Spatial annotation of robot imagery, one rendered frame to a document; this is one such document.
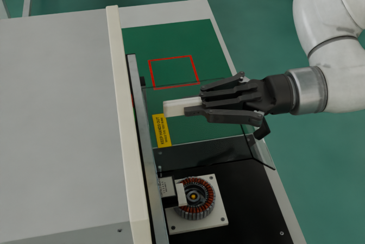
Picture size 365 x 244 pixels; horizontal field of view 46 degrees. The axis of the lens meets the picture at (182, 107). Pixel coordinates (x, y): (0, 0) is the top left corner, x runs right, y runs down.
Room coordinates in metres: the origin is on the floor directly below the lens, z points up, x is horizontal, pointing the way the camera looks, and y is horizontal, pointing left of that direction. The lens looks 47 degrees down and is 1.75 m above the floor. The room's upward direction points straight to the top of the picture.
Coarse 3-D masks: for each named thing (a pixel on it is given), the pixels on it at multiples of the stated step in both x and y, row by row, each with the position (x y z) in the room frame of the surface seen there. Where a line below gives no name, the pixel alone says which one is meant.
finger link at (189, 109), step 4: (184, 108) 0.53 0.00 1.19; (188, 108) 0.53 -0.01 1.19; (192, 108) 0.53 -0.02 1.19; (196, 108) 0.53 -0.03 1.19; (200, 108) 0.53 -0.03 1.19; (184, 112) 0.53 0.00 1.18; (188, 112) 0.52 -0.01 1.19; (192, 112) 0.52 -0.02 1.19; (196, 112) 0.52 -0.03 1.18; (200, 112) 0.53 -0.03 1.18; (204, 112) 0.52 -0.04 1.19; (188, 116) 0.52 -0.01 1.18; (212, 116) 0.51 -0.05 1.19; (208, 120) 0.51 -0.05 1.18; (212, 120) 0.51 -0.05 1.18
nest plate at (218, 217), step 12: (216, 180) 0.65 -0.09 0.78; (216, 192) 0.61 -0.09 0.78; (216, 204) 0.57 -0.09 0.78; (168, 216) 0.54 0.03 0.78; (180, 216) 0.54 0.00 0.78; (216, 216) 0.54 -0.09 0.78; (168, 228) 0.51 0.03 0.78; (180, 228) 0.51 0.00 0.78; (192, 228) 0.51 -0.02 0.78; (204, 228) 0.51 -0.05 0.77
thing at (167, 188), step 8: (168, 176) 0.60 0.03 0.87; (160, 184) 0.58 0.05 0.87; (168, 184) 0.58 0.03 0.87; (176, 184) 0.60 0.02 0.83; (160, 192) 0.55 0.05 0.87; (168, 192) 0.55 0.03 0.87; (176, 192) 0.55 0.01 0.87; (184, 192) 0.58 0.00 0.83; (168, 200) 0.54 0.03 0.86; (176, 200) 0.54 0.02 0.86; (184, 200) 0.56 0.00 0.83
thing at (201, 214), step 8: (184, 184) 0.61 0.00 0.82; (192, 184) 0.61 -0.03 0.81; (200, 184) 0.61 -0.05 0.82; (208, 184) 0.61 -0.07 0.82; (192, 192) 0.59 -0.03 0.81; (200, 192) 0.60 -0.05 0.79; (208, 192) 0.59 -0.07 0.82; (192, 200) 0.57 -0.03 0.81; (200, 200) 0.58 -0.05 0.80; (208, 200) 0.57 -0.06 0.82; (176, 208) 0.55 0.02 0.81; (184, 208) 0.54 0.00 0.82; (192, 208) 0.54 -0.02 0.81; (200, 208) 0.54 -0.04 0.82; (208, 208) 0.54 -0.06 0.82; (184, 216) 0.53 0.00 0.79; (192, 216) 0.53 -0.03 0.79; (200, 216) 0.53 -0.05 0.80
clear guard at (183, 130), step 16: (208, 80) 0.74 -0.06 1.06; (144, 96) 0.68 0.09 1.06; (160, 96) 0.68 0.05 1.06; (176, 96) 0.68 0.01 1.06; (160, 112) 0.63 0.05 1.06; (176, 128) 0.59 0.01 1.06; (192, 128) 0.59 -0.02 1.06; (208, 128) 0.59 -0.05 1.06; (224, 128) 0.59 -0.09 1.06; (240, 128) 0.59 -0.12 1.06; (256, 128) 0.63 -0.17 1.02; (176, 144) 0.55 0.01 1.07; (192, 144) 0.55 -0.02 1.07; (208, 144) 0.55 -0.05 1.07; (224, 144) 0.55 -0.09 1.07; (240, 144) 0.55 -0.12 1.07; (256, 144) 0.57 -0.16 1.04; (160, 160) 0.50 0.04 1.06; (176, 160) 0.50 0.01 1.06; (192, 160) 0.50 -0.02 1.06; (208, 160) 0.50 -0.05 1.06; (224, 160) 0.50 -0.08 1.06; (240, 160) 0.51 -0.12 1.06; (256, 160) 0.51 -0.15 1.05
